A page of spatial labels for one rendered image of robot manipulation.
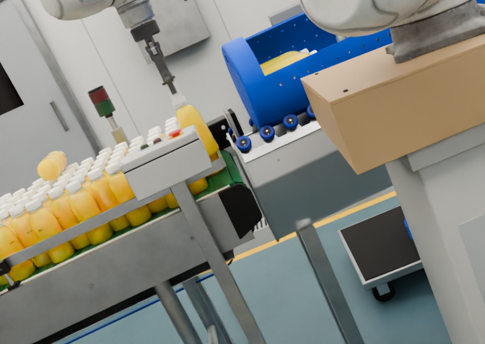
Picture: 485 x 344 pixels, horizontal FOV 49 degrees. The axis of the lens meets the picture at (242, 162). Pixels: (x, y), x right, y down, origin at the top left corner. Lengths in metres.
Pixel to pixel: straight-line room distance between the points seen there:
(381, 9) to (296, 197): 0.90
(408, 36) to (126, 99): 4.21
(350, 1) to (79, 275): 1.05
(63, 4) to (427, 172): 0.86
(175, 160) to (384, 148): 0.56
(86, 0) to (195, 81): 3.67
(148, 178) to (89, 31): 3.84
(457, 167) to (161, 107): 4.22
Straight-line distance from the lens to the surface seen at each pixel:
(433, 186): 0.96
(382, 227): 2.52
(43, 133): 5.27
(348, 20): 0.77
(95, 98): 1.93
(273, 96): 1.48
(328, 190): 1.62
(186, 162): 1.27
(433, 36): 0.99
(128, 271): 1.49
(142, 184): 1.29
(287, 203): 1.59
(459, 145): 0.95
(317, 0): 0.78
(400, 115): 0.88
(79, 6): 1.32
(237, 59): 1.49
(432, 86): 0.89
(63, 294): 1.54
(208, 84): 4.95
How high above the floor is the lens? 1.33
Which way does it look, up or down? 16 degrees down
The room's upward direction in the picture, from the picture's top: 25 degrees counter-clockwise
